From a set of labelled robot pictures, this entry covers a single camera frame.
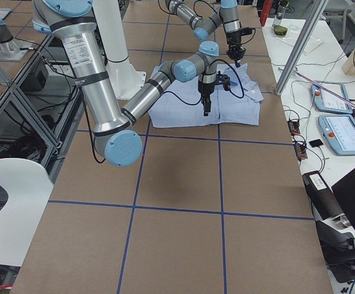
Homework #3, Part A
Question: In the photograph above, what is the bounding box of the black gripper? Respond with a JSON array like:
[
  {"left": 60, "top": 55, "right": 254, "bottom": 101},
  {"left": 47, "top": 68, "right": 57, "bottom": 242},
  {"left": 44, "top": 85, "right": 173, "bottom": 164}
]
[
  {"left": 198, "top": 80, "right": 215, "bottom": 116},
  {"left": 225, "top": 30, "right": 245, "bottom": 68}
]

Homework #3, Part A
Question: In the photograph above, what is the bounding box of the light blue striped shirt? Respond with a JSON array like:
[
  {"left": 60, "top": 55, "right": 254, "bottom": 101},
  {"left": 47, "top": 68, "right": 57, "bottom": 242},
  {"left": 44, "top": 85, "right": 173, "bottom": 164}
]
[{"left": 148, "top": 63, "right": 263, "bottom": 128}]

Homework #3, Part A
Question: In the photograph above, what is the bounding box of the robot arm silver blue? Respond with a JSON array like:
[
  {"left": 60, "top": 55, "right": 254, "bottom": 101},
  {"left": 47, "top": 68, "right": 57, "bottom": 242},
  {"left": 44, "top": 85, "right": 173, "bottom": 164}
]
[
  {"left": 165, "top": 1, "right": 245, "bottom": 67},
  {"left": 32, "top": 1, "right": 239, "bottom": 166}
]

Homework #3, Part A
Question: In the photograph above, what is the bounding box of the green fabric pouch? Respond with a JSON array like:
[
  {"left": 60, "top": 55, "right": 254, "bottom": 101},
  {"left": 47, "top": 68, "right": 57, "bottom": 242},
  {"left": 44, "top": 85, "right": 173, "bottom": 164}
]
[{"left": 272, "top": 25, "right": 288, "bottom": 36}]

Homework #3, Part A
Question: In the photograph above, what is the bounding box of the clear plastic bag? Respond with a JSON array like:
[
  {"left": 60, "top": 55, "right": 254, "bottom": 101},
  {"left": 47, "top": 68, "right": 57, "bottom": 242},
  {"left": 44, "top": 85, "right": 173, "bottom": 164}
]
[{"left": 275, "top": 25, "right": 324, "bottom": 55}]

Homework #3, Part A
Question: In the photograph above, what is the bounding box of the red cylinder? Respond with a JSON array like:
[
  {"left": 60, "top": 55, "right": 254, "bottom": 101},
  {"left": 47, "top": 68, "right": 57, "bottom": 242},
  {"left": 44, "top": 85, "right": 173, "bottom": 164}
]
[{"left": 260, "top": 0, "right": 273, "bottom": 27}]

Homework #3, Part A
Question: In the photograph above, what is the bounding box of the clear water bottle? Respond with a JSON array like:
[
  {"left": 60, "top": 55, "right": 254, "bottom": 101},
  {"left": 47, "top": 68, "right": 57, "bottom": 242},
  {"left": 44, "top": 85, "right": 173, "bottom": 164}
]
[{"left": 272, "top": 0, "right": 289, "bottom": 27}]

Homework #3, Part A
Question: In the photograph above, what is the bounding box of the orange circuit board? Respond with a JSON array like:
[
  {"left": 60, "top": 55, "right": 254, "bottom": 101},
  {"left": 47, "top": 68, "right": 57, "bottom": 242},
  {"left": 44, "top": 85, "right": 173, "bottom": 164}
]
[{"left": 287, "top": 120, "right": 301, "bottom": 135}]

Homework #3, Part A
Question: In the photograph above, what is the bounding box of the far blue teach pendant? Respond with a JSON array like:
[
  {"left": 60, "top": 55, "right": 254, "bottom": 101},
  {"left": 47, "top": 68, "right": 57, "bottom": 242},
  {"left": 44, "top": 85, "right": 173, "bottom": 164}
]
[{"left": 311, "top": 83, "right": 353, "bottom": 115}]

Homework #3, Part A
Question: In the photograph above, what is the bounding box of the blue teach pendant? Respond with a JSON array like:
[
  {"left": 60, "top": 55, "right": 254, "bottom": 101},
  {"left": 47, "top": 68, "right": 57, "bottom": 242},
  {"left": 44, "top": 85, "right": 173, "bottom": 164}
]
[
  {"left": 318, "top": 114, "right": 355, "bottom": 156},
  {"left": 311, "top": 83, "right": 353, "bottom": 115}
]

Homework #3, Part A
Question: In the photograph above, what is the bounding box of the near blue teach pendant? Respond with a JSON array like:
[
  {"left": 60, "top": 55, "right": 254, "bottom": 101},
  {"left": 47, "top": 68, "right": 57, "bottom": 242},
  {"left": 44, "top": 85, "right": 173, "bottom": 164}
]
[{"left": 318, "top": 114, "right": 355, "bottom": 156}]

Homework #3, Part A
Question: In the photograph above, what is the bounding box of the reacher grabber stick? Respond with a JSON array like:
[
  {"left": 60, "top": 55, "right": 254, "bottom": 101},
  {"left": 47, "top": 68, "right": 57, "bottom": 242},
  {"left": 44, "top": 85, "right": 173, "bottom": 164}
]
[{"left": 293, "top": 70, "right": 355, "bottom": 108}]

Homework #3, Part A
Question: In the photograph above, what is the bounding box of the white chair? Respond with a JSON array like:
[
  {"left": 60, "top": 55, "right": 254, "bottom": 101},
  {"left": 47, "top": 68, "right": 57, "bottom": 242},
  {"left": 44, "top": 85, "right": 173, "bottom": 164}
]
[{"left": 0, "top": 158, "right": 54, "bottom": 266}]

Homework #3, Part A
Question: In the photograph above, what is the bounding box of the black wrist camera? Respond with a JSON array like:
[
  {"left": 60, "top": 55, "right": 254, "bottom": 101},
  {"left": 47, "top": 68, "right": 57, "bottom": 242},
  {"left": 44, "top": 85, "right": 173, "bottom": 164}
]
[
  {"left": 215, "top": 71, "right": 231, "bottom": 91},
  {"left": 241, "top": 27, "right": 256, "bottom": 36}
]

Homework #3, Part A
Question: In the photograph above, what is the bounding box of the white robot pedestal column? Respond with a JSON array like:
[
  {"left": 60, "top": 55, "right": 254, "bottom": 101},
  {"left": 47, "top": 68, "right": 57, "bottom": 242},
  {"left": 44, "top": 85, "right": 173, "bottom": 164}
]
[{"left": 92, "top": 0, "right": 146, "bottom": 100}]

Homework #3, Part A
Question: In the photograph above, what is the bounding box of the aluminium frame post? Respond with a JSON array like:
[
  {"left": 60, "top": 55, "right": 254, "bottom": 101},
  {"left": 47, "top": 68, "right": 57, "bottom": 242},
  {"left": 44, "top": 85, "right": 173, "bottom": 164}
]
[{"left": 275, "top": 0, "right": 328, "bottom": 96}]

